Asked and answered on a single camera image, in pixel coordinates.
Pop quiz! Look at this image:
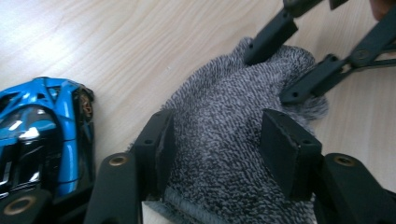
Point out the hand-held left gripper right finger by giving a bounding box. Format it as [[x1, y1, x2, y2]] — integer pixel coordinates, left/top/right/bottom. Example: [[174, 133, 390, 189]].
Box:
[[260, 108, 396, 224]]

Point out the grey terry cloth pouch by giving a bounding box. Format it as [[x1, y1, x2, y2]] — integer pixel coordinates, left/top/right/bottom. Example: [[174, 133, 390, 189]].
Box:
[[129, 36, 330, 224]]

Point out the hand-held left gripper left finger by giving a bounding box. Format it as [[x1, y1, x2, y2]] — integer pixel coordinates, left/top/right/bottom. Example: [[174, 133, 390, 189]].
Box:
[[83, 108, 177, 224]]

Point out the blue toy car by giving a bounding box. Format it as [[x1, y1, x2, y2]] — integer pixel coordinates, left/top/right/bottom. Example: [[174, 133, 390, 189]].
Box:
[[0, 77, 96, 218]]

